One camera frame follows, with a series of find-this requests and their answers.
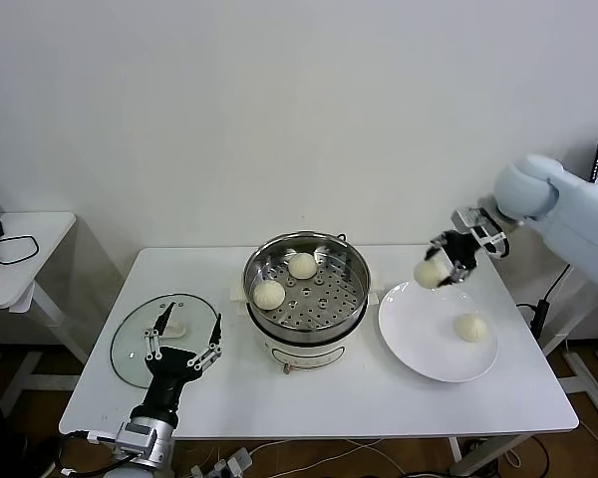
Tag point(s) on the white round plate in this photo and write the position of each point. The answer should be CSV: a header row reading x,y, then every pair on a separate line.
x,y
413,343

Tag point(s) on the white electric cooker base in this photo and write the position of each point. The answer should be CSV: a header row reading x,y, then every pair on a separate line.
x,y
304,354

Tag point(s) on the black chair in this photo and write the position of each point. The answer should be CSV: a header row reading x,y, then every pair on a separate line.
x,y
5,448

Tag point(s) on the round glass pot lid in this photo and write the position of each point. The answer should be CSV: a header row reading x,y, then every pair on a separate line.
x,y
129,338

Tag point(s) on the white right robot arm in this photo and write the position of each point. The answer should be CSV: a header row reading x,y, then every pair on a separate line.
x,y
568,209

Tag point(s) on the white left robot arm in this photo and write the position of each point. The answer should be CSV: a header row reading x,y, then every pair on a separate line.
x,y
139,468

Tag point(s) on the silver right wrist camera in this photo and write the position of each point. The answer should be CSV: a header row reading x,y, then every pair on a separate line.
x,y
471,219

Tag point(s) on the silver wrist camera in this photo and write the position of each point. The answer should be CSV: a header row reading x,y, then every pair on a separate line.
x,y
134,437
471,219

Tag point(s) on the perforated steel steamer basket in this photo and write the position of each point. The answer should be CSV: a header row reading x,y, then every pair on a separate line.
x,y
324,311

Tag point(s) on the white side table with laptop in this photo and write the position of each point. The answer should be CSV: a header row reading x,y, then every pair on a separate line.
x,y
585,378

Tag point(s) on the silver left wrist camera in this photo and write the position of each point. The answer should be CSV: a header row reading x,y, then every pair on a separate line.
x,y
134,437

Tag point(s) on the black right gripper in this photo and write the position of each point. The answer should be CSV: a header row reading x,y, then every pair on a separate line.
x,y
461,249

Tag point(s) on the black hanging power adapter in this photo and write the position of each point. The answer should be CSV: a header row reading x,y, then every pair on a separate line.
x,y
539,314

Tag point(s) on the white floor power strip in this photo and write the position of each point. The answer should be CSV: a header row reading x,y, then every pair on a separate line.
x,y
239,459

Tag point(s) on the white main table frame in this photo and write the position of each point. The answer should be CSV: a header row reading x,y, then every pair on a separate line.
x,y
456,454

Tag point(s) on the white steamed baozi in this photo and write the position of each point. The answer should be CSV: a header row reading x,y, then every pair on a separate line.
x,y
428,275
269,295
303,265
470,327

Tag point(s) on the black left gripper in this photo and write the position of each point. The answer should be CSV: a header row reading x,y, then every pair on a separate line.
x,y
172,366

